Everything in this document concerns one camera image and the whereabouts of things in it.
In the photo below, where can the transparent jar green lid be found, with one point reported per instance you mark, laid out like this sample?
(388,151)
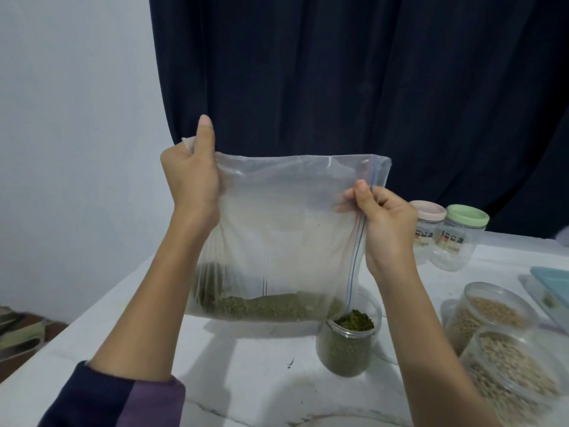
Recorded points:
(460,240)

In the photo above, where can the pile of yellow soybeans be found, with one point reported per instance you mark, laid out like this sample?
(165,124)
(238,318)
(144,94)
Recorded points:
(491,315)

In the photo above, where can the person's left forearm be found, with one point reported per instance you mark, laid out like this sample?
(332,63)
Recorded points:
(147,302)

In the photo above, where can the person's right forearm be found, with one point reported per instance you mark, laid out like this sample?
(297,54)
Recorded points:
(440,360)

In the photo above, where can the pile of green beans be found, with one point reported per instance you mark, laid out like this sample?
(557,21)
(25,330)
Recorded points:
(267,307)

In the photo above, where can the teal lidded plastic container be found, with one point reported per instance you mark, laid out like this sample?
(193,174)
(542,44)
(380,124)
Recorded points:
(553,293)

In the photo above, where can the dark navy curtain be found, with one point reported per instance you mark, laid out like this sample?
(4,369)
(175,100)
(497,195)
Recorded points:
(373,75)

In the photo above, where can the clear bag with green beans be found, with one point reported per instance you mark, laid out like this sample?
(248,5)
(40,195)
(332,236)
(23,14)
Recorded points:
(284,226)

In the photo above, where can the transparent jar pink lid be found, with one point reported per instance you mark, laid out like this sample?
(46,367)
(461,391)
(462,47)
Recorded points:
(427,228)

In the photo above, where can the person's left hand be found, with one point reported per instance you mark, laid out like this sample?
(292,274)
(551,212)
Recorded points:
(191,182)

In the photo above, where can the person's right hand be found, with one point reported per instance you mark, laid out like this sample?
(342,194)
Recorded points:
(391,231)

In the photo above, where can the clear round lid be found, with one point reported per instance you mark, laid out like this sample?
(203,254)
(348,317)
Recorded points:
(388,347)

